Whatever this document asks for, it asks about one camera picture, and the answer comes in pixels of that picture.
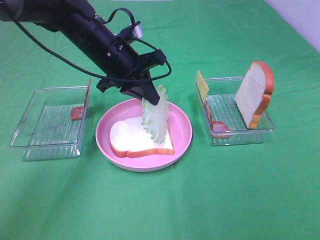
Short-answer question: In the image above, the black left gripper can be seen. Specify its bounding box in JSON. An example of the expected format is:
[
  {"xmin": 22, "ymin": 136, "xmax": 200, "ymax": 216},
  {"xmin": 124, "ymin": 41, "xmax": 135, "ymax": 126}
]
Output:
[{"xmin": 96, "ymin": 37, "xmax": 167, "ymax": 105}]

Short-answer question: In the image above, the green lettuce leaf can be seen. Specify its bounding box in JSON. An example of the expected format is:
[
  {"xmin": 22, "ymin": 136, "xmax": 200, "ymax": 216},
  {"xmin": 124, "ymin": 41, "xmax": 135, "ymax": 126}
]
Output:
[{"xmin": 141, "ymin": 84, "xmax": 169, "ymax": 144}]

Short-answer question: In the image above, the bread slice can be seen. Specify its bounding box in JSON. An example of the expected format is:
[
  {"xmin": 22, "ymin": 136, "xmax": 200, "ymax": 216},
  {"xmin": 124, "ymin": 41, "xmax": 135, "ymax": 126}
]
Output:
[
  {"xmin": 235, "ymin": 60, "xmax": 275, "ymax": 129},
  {"xmin": 109, "ymin": 116, "xmax": 175, "ymax": 158}
]

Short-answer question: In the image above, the yellow cheese slice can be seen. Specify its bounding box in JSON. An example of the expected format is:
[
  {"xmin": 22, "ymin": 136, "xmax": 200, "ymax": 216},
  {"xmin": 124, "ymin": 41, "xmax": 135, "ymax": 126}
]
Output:
[{"xmin": 196, "ymin": 70, "xmax": 209, "ymax": 104}]

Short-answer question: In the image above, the bacon strip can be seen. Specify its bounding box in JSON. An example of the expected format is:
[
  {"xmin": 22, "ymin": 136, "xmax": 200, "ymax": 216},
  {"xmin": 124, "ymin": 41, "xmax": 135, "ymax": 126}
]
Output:
[
  {"xmin": 205, "ymin": 99, "xmax": 230, "ymax": 133},
  {"xmin": 70, "ymin": 78, "xmax": 92, "ymax": 121}
]

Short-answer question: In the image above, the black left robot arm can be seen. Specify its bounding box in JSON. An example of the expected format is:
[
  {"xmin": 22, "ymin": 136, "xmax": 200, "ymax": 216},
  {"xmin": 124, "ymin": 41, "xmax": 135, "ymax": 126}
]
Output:
[{"xmin": 0, "ymin": 0, "xmax": 168, "ymax": 105}]

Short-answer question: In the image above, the pink round plate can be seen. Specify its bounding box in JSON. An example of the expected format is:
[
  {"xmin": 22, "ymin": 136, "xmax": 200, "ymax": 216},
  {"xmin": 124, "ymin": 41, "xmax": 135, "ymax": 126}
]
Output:
[{"xmin": 95, "ymin": 98, "xmax": 193, "ymax": 172}]

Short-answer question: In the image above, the right clear plastic container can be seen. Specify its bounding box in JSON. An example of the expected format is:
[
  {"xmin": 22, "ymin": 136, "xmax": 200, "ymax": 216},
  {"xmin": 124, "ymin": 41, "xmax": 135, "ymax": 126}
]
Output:
[{"xmin": 194, "ymin": 76, "xmax": 274, "ymax": 147}]

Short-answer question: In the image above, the clear plastic container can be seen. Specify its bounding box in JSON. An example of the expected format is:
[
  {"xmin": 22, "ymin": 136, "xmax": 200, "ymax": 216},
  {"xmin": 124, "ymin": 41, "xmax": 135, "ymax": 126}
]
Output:
[
  {"xmin": 9, "ymin": 86, "xmax": 90, "ymax": 161},
  {"xmin": 194, "ymin": 76, "xmax": 274, "ymax": 147}
]

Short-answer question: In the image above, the left clear plastic container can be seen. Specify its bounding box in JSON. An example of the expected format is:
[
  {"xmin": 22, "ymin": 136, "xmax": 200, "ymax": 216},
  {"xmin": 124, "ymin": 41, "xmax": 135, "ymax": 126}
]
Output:
[{"xmin": 9, "ymin": 86, "xmax": 90, "ymax": 161}]

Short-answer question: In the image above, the green tablecloth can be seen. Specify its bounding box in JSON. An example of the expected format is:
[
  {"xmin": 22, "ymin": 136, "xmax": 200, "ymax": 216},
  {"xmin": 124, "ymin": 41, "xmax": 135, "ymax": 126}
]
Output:
[{"xmin": 0, "ymin": 0, "xmax": 320, "ymax": 240}]

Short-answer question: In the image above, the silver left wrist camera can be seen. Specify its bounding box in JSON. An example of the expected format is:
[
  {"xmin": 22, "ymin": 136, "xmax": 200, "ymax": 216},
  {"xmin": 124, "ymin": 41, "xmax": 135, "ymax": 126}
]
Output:
[{"xmin": 132, "ymin": 21, "xmax": 144, "ymax": 39}]

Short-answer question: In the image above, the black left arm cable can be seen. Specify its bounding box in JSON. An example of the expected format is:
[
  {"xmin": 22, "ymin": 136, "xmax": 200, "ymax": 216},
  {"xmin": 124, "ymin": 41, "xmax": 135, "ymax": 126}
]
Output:
[{"xmin": 9, "ymin": 7, "xmax": 173, "ymax": 83}]

